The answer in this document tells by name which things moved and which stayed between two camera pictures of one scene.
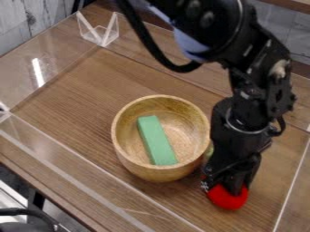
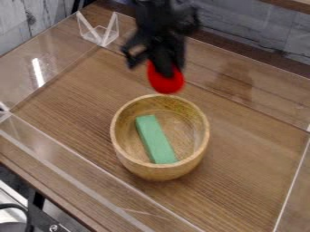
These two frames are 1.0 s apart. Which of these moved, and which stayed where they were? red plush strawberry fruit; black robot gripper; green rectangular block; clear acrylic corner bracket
Moved: red plush strawberry fruit; black robot gripper
Stayed: clear acrylic corner bracket; green rectangular block
